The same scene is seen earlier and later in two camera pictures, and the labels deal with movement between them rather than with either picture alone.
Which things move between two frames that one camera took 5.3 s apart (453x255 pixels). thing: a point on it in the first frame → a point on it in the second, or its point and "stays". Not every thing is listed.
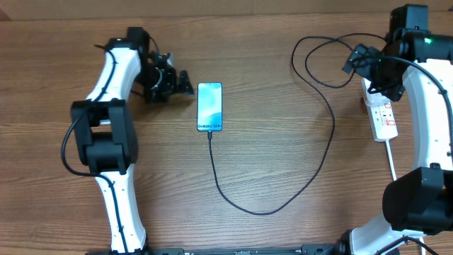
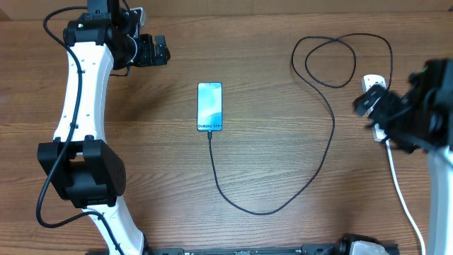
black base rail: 306,249 stays
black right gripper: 392,91 → 406,144
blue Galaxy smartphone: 209,106 stays
